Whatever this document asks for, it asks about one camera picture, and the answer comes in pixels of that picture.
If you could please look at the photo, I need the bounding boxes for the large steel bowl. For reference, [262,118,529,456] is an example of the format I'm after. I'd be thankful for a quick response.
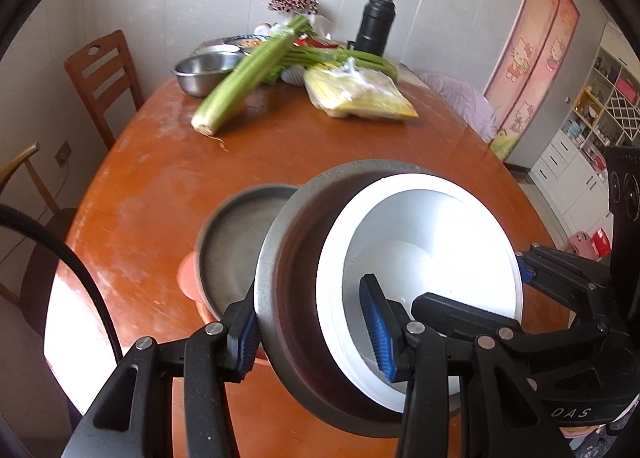
[254,159,521,436]

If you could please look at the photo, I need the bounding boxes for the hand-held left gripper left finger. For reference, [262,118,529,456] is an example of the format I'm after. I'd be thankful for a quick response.
[60,283,263,458]

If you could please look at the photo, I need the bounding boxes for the small steel bowl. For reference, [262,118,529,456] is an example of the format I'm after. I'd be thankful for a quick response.
[172,53,244,97]

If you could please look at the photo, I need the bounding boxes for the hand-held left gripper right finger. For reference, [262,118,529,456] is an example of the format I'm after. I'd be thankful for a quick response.
[359,274,571,458]

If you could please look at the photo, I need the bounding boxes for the thick celery bunch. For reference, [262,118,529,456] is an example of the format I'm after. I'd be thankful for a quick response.
[191,14,313,135]

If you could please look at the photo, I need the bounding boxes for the pink cartoon wardrobe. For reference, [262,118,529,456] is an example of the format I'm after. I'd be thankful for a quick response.
[482,0,582,162]

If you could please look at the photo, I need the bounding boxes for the black cable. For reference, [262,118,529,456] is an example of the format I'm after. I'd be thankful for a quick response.
[0,203,123,364]

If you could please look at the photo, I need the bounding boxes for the light wooden armchair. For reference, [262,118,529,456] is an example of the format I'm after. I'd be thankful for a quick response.
[0,142,76,334]

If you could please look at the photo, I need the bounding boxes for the round steel plate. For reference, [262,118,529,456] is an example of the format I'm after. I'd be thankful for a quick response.
[194,183,301,319]

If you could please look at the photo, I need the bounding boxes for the red package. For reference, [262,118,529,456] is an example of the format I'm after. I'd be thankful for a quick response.
[295,35,343,49]

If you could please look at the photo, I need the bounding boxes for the orange plastic plate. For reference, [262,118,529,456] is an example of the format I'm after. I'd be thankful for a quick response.
[177,250,266,364]

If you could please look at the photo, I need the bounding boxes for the brown slatted wooden chair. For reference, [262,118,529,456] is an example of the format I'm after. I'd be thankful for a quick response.
[64,29,146,151]

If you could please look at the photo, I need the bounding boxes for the long green celery stalks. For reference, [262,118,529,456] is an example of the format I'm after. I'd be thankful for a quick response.
[270,45,399,84]

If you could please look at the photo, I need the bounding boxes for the white drawer cabinet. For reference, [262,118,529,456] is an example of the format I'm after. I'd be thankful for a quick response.
[530,20,640,234]

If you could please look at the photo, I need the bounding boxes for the red plastic stool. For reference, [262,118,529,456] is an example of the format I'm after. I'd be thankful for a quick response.
[590,228,613,258]

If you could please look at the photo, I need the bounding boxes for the black thermos flask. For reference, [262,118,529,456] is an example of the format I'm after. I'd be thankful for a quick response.
[352,0,398,56]

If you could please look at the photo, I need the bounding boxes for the bag of yellow corn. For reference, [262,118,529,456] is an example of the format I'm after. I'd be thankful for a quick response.
[303,65,420,121]

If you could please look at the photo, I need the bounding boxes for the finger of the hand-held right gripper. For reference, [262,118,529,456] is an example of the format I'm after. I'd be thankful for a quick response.
[515,245,613,324]
[411,292,608,374]

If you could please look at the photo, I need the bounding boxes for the pink garment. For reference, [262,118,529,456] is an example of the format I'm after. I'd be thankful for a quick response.
[420,70,498,141]

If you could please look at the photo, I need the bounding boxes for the red white patterned bundle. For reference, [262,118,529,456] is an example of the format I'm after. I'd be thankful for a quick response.
[269,0,319,15]

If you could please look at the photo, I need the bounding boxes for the flat steel bowl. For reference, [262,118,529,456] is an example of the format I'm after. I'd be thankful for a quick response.
[195,44,243,57]

